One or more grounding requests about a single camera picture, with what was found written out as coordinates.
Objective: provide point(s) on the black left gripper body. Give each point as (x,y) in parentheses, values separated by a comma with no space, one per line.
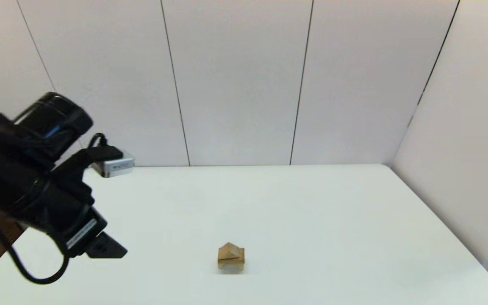
(81,228)

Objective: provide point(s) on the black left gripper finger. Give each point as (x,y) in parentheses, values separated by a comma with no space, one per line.
(106,248)

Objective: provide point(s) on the triangular striped wooden block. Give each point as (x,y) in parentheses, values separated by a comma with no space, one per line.
(230,250)

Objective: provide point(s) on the rectangular wooden building block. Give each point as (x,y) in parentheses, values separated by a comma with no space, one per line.
(231,260)

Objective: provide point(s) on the arched wooden building block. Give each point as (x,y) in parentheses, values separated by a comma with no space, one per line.
(231,267)

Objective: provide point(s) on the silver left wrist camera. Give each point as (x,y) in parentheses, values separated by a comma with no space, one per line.
(115,166)

